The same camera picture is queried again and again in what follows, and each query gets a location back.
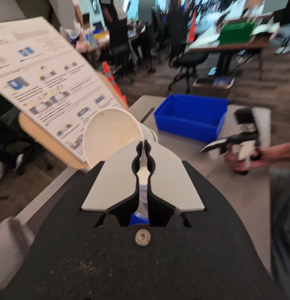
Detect blue plastic bin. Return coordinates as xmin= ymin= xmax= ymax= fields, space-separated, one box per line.
xmin=153 ymin=93 xmax=229 ymax=144
xmin=130 ymin=212 xmax=150 ymax=227

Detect cardboard box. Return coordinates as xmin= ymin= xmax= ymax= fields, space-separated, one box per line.
xmin=193 ymin=76 xmax=235 ymax=98

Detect wooden table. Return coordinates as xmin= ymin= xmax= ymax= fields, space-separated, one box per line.
xmin=189 ymin=35 xmax=271 ymax=80

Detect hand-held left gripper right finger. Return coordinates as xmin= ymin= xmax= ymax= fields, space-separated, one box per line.
xmin=145 ymin=140 xmax=205 ymax=227

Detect black office chair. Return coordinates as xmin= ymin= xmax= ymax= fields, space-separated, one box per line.
xmin=107 ymin=22 xmax=138 ymax=78
xmin=168 ymin=50 xmax=210 ymax=93

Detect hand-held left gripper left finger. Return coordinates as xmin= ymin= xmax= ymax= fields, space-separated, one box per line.
xmin=81 ymin=140 xmax=143 ymax=227

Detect printed instruction sheet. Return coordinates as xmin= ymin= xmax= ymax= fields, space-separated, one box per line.
xmin=0 ymin=17 xmax=122 ymax=163

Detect orange traffic cone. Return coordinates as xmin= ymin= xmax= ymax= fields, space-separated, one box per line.
xmin=188 ymin=10 xmax=197 ymax=43
xmin=102 ymin=61 xmax=128 ymax=107

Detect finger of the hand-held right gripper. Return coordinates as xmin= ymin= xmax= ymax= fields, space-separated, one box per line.
xmin=200 ymin=138 xmax=229 ymax=154

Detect green plastic bin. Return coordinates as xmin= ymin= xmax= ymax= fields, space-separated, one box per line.
xmin=219 ymin=22 xmax=257 ymax=45

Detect person's right hand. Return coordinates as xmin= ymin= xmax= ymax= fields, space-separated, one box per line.
xmin=226 ymin=145 xmax=278 ymax=174

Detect green banded white paper cup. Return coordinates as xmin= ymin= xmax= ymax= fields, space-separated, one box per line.
xmin=83 ymin=107 xmax=159 ymax=170

